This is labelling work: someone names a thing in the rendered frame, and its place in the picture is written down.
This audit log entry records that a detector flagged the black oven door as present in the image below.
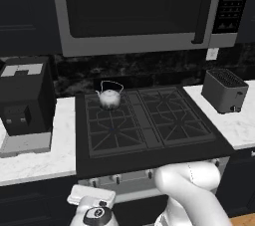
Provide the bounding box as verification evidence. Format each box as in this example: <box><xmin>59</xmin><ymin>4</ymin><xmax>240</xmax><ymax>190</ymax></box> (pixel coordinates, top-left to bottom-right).
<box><xmin>112</xmin><ymin>193</ymin><xmax>169</xmax><ymax>226</ymax></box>

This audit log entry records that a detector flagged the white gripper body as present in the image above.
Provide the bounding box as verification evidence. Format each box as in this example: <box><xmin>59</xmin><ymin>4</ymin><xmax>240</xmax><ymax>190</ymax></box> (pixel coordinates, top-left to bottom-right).
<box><xmin>67</xmin><ymin>184</ymin><xmax>118</xmax><ymax>209</ymax></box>

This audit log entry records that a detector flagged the grey microwave oven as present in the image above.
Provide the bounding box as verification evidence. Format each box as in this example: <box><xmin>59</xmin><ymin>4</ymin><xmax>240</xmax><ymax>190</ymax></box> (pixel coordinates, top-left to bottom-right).
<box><xmin>49</xmin><ymin>0</ymin><xmax>255</xmax><ymax>58</ymax></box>

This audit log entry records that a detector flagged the silver stove knob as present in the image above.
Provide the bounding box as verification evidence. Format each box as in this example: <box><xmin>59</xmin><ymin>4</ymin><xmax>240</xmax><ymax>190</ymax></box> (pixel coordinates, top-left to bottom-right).
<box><xmin>144</xmin><ymin>168</ymin><xmax>156</xmax><ymax>180</ymax></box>
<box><xmin>89</xmin><ymin>177</ymin><xmax>101</xmax><ymax>188</ymax></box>
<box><xmin>211</xmin><ymin>157</ymin><xmax>222</xmax><ymax>168</ymax></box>
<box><xmin>111</xmin><ymin>173</ymin><xmax>123</xmax><ymax>185</ymax></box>

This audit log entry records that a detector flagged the black microwave door handle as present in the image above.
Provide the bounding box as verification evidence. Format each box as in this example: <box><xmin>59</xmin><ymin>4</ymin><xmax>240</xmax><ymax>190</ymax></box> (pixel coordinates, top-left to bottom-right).
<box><xmin>191</xmin><ymin>0</ymin><xmax>218</xmax><ymax>45</ymax></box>

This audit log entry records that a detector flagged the black coffee machine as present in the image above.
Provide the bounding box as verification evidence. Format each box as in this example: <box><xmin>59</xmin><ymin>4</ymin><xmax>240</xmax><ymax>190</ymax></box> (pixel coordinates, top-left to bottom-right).
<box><xmin>0</xmin><ymin>56</ymin><xmax>57</xmax><ymax>158</ymax></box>

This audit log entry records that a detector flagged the white wall outlet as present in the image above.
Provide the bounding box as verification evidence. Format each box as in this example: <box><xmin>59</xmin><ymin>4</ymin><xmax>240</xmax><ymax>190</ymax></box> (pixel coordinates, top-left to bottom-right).
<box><xmin>205</xmin><ymin>47</ymin><xmax>220</xmax><ymax>62</ymax></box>

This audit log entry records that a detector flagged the silver kettle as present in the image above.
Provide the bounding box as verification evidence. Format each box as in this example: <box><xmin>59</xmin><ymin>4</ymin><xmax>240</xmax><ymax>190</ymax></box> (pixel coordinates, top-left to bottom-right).
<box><xmin>95</xmin><ymin>80</ymin><xmax>126</xmax><ymax>112</ymax></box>

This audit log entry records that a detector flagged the dark base cupboard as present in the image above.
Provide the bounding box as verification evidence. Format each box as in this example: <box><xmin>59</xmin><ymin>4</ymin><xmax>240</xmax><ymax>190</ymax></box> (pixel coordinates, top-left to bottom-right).
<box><xmin>214</xmin><ymin>147</ymin><xmax>255</xmax><ymax>218</ymax></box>
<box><xmin>0</xmin><ymin>175</ymin><xmax>80</xmax><ymax>226</ymax></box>

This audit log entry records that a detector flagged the black stove with grates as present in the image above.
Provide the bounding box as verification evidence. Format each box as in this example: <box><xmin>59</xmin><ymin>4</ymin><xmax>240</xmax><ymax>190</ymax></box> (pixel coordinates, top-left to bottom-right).
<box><xmin>74</xmin><ymin>85</ymin><xmax>237</xmax><ymax>204</ymax></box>

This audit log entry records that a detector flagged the dark wall cupboard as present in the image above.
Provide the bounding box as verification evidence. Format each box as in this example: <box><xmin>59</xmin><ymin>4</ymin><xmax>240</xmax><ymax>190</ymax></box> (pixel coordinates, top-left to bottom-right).
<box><xmin>0</xmin><ymin>0</ymin><xmax>63</xmax><ymax>57</ymax></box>
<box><xmin>234</xmin><ymin>0</ymin><xmax>255</xmax><ymax>44</ymax></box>

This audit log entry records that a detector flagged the grey toaster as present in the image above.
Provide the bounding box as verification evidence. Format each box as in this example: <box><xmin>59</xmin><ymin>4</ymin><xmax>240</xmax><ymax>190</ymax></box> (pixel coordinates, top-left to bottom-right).
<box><xmin>200</xmin><ymin>68</ymin><xmax>250</xmax><ymax>115</ymax></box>

